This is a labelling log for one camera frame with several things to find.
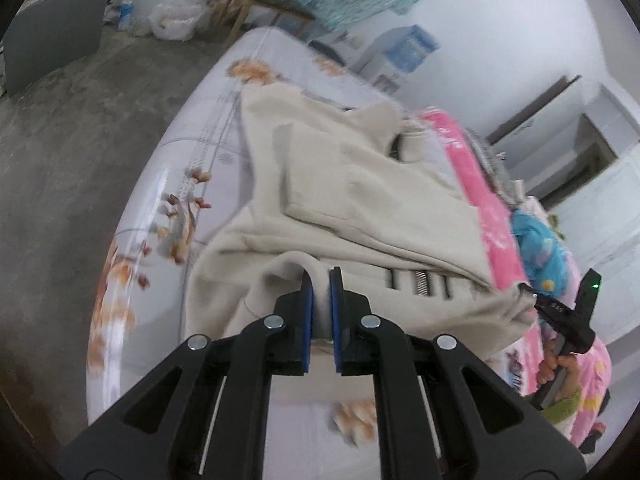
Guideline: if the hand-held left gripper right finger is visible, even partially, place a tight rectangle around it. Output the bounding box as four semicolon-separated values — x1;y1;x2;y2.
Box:
327;266;587;480

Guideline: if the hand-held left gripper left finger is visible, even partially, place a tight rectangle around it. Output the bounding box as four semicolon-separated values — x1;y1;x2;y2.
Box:
57;269;316;480

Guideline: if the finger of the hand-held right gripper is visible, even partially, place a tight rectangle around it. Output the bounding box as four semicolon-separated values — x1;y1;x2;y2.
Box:
517;282;541;309

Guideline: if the cream zip jacket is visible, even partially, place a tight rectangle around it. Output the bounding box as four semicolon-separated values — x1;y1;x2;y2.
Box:
182;82;538;361

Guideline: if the person's right forearm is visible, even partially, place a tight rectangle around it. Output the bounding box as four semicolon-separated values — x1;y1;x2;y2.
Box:
541;384;584;427

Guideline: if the person's right hand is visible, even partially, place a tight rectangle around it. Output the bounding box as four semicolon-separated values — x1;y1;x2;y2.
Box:
538;351;582;387

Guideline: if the blue cloth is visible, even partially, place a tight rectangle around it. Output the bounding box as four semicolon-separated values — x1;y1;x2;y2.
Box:
510;209;571;296

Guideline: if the pink cartoon quilt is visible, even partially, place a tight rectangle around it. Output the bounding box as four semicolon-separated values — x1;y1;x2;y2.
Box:
492;330;613;453

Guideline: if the grey-green patterned blanket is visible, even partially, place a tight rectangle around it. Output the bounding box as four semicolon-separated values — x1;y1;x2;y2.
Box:
467;130;526;206

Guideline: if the bed with floral sheet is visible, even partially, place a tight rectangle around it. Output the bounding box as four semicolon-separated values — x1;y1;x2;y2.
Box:
85;27;613;480

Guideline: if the white water dispenser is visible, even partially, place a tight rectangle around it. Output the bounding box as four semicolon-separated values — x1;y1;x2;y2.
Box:
357;35;416;93

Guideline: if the white plastic bag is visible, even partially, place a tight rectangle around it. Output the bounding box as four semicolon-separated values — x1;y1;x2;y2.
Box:
149;2;198;41

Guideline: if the grey board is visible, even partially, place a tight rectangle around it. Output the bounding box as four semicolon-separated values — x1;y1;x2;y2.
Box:
2;0;113;93

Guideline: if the dark wooden door frame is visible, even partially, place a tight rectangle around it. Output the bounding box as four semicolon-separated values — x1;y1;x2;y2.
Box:
487;76;583;145

